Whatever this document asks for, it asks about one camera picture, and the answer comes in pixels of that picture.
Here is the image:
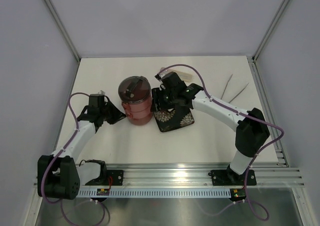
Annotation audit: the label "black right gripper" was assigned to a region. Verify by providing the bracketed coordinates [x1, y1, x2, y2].
[150, 87, 177, 112]

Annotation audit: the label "pink bowl with handles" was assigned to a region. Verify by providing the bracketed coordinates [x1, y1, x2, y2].
[122, 104, 151, 120]

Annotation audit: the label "dark pink bowl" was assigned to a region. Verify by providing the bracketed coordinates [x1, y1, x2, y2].
[127, 114, 152, 126]

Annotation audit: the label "grey transparent lid red handles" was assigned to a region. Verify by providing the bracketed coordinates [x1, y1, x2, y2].
[118, 76, 151, 104]

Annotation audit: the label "metal food tongs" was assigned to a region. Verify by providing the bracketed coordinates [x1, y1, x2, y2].
[220, 74, 250, 104]

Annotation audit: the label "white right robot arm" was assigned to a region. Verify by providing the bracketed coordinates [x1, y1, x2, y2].
[151, 72, 270, 184]

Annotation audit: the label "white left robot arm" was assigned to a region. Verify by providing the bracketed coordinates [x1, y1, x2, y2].
[37, 92, 126, 203]

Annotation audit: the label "beige cutlery case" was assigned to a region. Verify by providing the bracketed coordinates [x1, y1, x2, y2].
[159, 68, 194, 83]

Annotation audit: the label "black floral square plate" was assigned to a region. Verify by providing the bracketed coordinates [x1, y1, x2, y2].
[153, 106, 195, 133]

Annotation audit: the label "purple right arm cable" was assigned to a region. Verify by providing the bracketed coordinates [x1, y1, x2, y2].
[158, 64, 285, 222]

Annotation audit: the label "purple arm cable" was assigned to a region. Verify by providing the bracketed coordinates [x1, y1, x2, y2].
[41, 92, 112, 224]
[158, 64, 285, 222]

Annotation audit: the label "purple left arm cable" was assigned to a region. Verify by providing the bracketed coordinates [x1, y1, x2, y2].
[41, 92, 112, 224]

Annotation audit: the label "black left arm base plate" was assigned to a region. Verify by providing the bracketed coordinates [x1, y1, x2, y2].
[85, 169, 124, 186]

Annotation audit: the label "aluminium front rail frame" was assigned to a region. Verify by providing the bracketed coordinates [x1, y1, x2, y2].
[33, 162, 306, 189]

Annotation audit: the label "slotted white cable duct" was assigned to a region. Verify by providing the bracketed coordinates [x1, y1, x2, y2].
[77, 188, 231, 199]

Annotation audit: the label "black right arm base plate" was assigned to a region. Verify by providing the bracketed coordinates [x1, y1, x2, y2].
[208, 169, 257, 186]

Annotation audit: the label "left aluminium post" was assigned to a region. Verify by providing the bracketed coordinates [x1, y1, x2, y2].
[43, 0, 81, 63]

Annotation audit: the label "aluminium post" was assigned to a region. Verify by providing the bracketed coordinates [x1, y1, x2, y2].
[252, 0, 292, 63]
[43, 0, 81, 63]

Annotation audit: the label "right aluminium post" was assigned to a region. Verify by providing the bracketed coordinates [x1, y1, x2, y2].
[252, 0, 292, 63]

